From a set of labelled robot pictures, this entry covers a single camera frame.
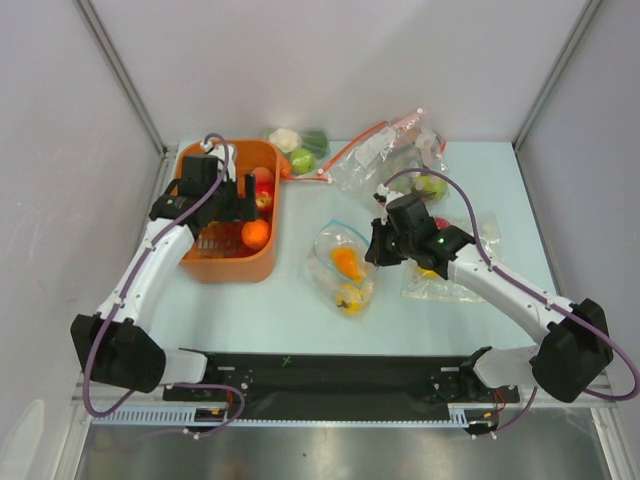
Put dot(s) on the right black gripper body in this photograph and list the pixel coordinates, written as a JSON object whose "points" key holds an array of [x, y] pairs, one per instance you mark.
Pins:
{"points": [[382, 242]]}

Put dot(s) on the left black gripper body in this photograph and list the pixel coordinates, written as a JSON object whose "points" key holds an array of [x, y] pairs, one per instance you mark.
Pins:
{"points": [[224, 202]]}

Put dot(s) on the fake orange mango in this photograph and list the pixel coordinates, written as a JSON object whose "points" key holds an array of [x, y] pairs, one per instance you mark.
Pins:
{"points": [[346, 263]]}

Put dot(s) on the blue zip clear bag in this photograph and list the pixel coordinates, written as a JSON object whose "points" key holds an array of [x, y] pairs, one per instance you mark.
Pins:
{"points": [[327, 280]]}

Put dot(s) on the fake yellow lemon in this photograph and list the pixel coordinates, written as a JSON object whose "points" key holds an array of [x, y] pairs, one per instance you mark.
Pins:
{"points": [[348, 304]]}

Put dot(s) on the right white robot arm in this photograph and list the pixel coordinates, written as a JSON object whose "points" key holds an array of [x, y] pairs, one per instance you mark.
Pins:
{"points": [[567, 353]]}

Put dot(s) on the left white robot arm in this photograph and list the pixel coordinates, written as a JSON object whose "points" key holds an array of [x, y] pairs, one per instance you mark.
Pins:
{"points": [[115, 346]]}

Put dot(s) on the fake red apple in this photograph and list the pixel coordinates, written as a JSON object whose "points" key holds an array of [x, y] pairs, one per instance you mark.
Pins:
{"points": [[264, 196]]}

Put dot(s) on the fake red pomegranate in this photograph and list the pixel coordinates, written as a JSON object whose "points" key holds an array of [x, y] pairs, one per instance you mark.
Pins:
{"points": [[441, 223]]}

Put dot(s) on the fake peach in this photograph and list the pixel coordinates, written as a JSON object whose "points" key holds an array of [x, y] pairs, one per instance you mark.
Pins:
{"points": [[263, 175]]}

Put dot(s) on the fake yellow pepper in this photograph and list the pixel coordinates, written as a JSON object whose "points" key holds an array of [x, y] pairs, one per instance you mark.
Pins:
{"points": [[428, 274]]}

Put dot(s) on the clear bag with pear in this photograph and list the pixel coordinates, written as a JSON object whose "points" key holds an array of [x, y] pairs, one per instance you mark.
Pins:
{"points": [[439, 289]]}

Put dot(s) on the fake green pear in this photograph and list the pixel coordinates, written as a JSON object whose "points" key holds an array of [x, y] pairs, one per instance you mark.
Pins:
{"points": [[430, 187]]}

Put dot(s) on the fake green apple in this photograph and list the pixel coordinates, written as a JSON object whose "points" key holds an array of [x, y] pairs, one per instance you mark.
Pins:
{"points": [[302, 161]]}

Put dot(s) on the fake white cauliflower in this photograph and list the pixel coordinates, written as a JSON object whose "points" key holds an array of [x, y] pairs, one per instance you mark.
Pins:
{"points": [[286, 140]]}

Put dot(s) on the bag with cauliflower and apple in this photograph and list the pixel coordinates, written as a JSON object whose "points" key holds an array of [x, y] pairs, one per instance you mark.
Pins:
{"points": [[314, 139]]}

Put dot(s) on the red zip bag of food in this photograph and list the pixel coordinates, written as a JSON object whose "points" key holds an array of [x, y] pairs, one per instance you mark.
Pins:
{"points": [[391, 151]]}

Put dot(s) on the orange plastic basket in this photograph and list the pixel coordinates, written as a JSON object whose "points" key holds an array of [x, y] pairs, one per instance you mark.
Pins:
{"points": [[244, 264]]}

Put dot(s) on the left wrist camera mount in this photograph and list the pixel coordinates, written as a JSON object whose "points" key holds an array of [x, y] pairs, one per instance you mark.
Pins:
{"points": [[225, 155]]}

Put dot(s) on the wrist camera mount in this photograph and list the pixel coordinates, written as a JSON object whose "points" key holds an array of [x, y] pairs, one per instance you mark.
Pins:
{"points": [[225, 155], [385, 196]]}

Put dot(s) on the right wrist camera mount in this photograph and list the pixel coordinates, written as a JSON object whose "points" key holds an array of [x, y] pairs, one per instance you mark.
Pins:
{"points": [[385, 196]]}

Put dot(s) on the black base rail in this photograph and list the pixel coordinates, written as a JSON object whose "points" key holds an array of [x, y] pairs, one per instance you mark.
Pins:
{"points": [[342, 388]]}

